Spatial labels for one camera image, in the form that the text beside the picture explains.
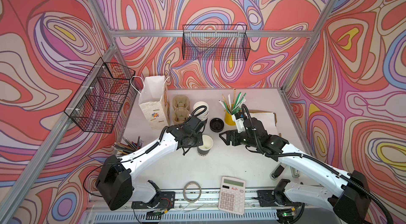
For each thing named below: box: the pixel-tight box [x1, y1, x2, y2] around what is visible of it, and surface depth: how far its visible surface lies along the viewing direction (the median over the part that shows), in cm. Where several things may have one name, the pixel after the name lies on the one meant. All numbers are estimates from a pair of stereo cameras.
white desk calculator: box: [218, 176, 246, 216], surface depth 75 cm
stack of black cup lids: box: [209, 117, 225, 133], surface depth 98 cm
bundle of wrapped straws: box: [217, 88, 247, 115], surface depth 95 cm
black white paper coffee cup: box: [197, 134, 214, 156], surface depth 85 cm
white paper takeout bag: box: [138, 75, 171, 130], surface depth 88 cm
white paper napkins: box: [250, 112, 280, 136], surface depth 101 cm
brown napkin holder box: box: [247, 109, 282, 137], surface depth 101 cm
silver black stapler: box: [269, 162, 288, 181], surface depth 80 cm
